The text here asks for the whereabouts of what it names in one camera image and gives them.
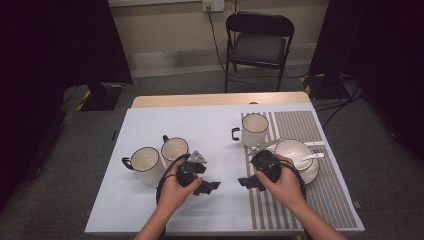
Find black folding chair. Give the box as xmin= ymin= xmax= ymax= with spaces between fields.
xmin=224 ymin=11 xmax=296 ymax=93

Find striped grey placemat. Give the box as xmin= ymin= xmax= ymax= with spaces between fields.
xmin=240 ymin=110 xmax=359 ymax=231

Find person's left hand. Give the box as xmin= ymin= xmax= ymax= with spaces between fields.
xmin=156 ymin=159 xmax=204 ymax=214

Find black curtain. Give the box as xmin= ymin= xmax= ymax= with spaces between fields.
xmin=308 ymin=0 xmax=424 ymax=161
xmin=0 ymin=0 xmax=134 ymax=213

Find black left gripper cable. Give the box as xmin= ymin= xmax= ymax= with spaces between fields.
xmin=155 ymin=153 xmax=192 ymax=240

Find wooden table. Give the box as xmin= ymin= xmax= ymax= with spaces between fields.
xmin=130 ymin=91 xmax=312 ymax=109

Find white cup with black rim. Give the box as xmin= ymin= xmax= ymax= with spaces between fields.
xmin=231 ymin=112 xmax=270 ymax=149
xmin=160 ymin=134 xmax=190 ymax=168
xmin=121 ymin=146 xmax=167 ymax=185

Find person's right hand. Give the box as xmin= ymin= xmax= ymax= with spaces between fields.
xmin=255 ymin=153 xmax=306 ymax=212

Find black stand base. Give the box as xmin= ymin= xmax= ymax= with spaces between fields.
xmin=76 ymin=82 xmax=124 ymax=112
xmin=299 ymin=73 xmax=346 ymax=101

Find white bowl with dark rim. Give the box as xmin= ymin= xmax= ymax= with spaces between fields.
xmin=274 ymin=138 xmax=315 ymax=172

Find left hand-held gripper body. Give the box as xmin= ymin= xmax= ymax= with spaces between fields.
xmin=175 ymin=149 xmax=208 ymax=188

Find black floor cables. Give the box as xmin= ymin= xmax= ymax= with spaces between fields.
xmin=313 ymin=78 xmax=365 ymax=130

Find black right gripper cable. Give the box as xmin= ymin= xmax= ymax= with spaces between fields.
xmin=279 ymin=159 xmax=308 ymax=202

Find white plate with dark rim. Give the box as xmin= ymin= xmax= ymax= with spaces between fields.
xmin=266 ymin=138 xmax=320 ymax=185

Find pale blue table cover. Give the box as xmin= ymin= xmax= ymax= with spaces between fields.
xmin=84 ymin=102 xmax=365 ymax=234

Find white wall socket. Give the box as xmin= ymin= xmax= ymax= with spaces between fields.
xmin=202 ymin=0 xmax=226 ymax=13

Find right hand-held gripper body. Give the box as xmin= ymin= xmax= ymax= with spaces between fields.
xmin=248 ymin=139 xmax=283 ymax=184

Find black power cable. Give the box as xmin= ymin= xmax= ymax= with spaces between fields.
xmin=206 ymin=5 xmax=234 ymax=78

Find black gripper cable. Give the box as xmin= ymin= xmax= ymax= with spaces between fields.
xmin=279 ymin=159 xmax=308 ymax=202
xmin=155 ymin=153 xmax=192 ymax=240

